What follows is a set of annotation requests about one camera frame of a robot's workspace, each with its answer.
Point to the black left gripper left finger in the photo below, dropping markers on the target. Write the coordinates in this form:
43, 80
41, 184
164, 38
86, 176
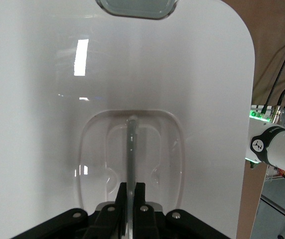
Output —
107, 224

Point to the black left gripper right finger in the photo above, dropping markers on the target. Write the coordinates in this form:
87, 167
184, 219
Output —
147, 224

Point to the white box lid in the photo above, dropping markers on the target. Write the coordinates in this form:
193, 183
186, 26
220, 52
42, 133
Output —
157, 74

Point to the aluminium frame rail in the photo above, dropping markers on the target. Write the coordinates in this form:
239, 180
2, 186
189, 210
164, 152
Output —
282, 211

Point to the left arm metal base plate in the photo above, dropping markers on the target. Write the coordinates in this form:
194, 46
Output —
257, 115

